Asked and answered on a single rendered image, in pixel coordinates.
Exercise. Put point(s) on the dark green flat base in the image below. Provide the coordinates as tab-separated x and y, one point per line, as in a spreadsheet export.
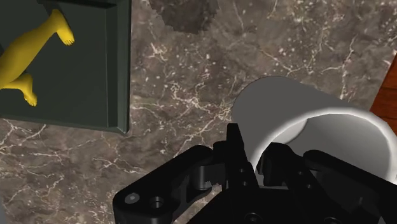
83	71

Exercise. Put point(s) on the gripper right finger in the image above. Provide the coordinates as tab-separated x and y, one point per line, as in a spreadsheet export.
328	176

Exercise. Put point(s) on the yellow human figure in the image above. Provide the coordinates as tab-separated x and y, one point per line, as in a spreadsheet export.
21	52

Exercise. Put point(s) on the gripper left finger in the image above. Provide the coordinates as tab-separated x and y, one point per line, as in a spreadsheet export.
173	183

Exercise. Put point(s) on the brown wooden board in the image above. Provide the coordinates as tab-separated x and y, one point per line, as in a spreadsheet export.
386	99

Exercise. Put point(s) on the white cup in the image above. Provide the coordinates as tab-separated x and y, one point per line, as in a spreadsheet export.
310	130

